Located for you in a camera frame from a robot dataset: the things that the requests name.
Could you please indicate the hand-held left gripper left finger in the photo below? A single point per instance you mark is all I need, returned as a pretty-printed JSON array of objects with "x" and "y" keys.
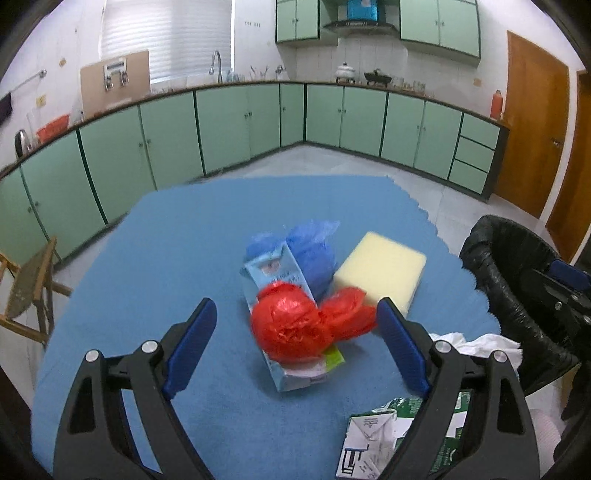
[{"x": 191, "y": 341}]

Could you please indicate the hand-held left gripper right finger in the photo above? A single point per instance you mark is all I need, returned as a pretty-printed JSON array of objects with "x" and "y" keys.
[{"x": 406, "y": 346}]

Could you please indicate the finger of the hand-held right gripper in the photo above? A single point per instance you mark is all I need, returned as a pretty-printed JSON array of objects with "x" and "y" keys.
[
  {"x": 570, "y": 274},
  {"x": 545, "y": 286}
]

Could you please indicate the black bagged trash bin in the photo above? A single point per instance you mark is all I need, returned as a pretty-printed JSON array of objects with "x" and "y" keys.
[{"x": 508, "y": 277}]

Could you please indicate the large white paper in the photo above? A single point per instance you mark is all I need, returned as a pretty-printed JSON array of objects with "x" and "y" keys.
[{"x": 485, "y": 346}]

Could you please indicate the yellow sponge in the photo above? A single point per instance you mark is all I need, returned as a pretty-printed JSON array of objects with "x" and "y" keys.
[{"x": 378, "y": 272}]

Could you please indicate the red plastic bag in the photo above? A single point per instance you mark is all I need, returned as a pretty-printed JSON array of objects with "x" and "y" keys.
[{"x": 286, "y": 323}]

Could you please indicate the green carton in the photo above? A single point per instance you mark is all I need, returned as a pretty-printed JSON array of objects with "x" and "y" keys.
[{"x": 369, "y": 438}]

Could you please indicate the light blue milk carton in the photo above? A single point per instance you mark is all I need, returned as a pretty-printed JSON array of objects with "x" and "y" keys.
[{"x": 272, "y": 272}]

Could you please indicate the blue plastic bag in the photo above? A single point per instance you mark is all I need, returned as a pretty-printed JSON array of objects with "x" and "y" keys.
[{"x": 309, "y": 254}]

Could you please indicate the wooden door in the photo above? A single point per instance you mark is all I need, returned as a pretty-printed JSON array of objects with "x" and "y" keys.
[
  {"x": 577, "y": 184},
  {"x": 531, "y": 129}
]

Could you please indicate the blue foam mat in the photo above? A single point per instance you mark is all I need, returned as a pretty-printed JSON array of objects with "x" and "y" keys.
[{"x": 184, "y": 230}]

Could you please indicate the person's leg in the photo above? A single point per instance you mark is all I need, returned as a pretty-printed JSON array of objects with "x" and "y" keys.
[{"x": 545, "y": 438}]

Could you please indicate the wooden chair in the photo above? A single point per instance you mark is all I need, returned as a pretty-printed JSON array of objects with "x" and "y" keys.
[{"x": 27, "y": 286}]

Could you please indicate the red thermos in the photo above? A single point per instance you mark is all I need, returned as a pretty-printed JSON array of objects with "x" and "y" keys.
[{"x": 497, "y": 104}]

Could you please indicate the green base cabinets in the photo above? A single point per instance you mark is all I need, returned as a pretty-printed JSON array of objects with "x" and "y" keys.
[{"x": 360, "y": 120}]

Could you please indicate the red basin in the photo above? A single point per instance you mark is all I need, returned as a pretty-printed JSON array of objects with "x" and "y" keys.
[{"x": 53, "y": 127}]

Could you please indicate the metal electric kettle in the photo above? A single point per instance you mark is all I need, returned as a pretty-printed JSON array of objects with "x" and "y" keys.
[{"x": 21, "y": 143}]

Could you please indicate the black wok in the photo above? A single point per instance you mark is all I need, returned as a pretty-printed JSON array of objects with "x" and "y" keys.
[{"x": 376, "y": 76}]

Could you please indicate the brown cardboard box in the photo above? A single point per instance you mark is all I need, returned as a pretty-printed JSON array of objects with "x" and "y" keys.
[{"x": 138, "y": 74}]

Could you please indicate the utensil holder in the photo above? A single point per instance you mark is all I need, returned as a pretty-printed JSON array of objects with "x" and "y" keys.
[{"x": 261, "y": 74}]

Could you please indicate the metal faucet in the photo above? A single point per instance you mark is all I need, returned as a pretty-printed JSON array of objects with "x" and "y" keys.
[{"x": 219, "y": 64}]

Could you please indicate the white pot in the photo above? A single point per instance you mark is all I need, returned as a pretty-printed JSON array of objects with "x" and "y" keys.
[{"x": 345, "y": 71}]

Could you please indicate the dark towel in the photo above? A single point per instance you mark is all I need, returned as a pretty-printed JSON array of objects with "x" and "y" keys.
[{"x": 4, "y": 108}]

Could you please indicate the white window blind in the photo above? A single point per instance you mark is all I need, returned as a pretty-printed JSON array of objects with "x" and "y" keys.
[{"x": 166, "y": 37}]

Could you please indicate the range hood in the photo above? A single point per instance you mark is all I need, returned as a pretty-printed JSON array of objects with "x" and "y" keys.
[{"x": 360, "y": 25}]

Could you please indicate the blue box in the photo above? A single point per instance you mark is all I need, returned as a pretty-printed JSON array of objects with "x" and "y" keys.
[{"x": 362, "y": 9}]

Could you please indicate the green wall cabinets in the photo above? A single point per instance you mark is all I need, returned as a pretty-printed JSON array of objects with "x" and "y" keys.
[{"x": 438, "y": 23}]

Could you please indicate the metal towel rail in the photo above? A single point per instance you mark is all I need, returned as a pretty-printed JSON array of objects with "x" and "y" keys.
[{"x": 32, "y": 77}]

